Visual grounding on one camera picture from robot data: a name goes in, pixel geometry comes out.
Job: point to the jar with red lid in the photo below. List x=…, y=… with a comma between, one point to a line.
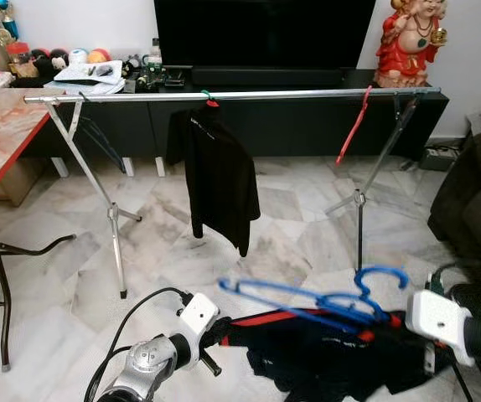
x=18, y=59

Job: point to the black television console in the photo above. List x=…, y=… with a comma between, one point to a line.
x=307, y=126

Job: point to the silver metal clothes rack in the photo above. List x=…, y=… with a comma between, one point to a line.
x=291, y=93

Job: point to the clear bottle with green label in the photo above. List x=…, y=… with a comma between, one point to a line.
x=156, y=53

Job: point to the black shirt with FSL print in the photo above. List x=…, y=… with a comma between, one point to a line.
x=219, y=184

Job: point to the black soundbar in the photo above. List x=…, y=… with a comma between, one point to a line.
x=266, y=77

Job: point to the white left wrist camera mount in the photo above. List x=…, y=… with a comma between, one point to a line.
x=197, y=316

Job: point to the gold blue trophy ornament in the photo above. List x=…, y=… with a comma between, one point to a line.
x=6, y=17

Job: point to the red hanger with green hook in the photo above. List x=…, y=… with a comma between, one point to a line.
x=213, y=103

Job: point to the black polo shirt round logo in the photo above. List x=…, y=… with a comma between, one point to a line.
x=324, y=360

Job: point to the stack of white papers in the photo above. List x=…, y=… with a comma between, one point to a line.
x=81, y=79

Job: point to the black round plush toy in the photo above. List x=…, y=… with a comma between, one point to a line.
x=39, y=59

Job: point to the black flat screen television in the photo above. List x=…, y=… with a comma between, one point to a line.
x=266, y=33

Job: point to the red plastic hanger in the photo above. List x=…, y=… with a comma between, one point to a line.
x=352, y=134

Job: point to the black plastic hanger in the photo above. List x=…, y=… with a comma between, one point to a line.
x=106, y=149

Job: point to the blue plastic hanger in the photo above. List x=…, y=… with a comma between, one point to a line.
x=383, y=270

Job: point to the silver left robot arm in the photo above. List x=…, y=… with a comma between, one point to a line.
x=140, y=368

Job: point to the orange toy ball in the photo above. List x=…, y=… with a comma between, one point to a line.
x=98, y=55

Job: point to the white blue toy ball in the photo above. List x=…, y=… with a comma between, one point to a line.
x=77, y=56

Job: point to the red laughing buddha statue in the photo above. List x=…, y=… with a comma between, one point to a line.
x=404, y=54

